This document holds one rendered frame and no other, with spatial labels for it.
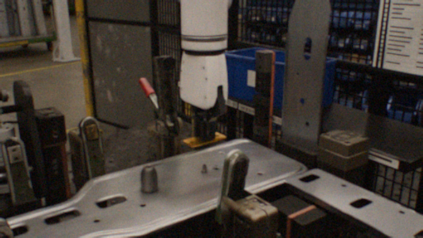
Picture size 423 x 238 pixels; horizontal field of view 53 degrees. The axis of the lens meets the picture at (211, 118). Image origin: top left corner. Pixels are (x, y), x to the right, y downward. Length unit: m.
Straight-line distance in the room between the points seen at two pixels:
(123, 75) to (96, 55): 0.36
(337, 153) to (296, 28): 0.29
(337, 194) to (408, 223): 0.13
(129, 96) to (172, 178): 2.72
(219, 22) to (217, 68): 0.08
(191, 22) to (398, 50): 0.59
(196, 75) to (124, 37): 2.70
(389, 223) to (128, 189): 0.46
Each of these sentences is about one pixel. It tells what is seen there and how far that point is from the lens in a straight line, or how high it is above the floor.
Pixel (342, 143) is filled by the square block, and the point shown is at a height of 1.06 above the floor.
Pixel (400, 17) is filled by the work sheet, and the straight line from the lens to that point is 1.17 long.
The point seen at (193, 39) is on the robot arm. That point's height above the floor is 1.28.
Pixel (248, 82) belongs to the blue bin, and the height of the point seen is 1.09.
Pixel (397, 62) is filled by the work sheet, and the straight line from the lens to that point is 1.18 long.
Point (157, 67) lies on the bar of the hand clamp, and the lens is 0.94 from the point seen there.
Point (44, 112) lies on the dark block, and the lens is 0.93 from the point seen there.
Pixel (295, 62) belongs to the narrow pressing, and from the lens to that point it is 1.00.
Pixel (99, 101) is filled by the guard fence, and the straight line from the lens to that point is 3.89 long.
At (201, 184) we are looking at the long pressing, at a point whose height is 1.00.
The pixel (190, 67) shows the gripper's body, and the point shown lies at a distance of 0.80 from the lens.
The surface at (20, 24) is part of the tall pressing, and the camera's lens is 8.78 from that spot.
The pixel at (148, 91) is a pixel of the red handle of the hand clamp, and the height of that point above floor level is 1.12.
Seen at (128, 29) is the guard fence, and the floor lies 0.99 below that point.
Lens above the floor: 1.38
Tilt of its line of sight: 18 degrees down
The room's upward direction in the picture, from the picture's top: straight up
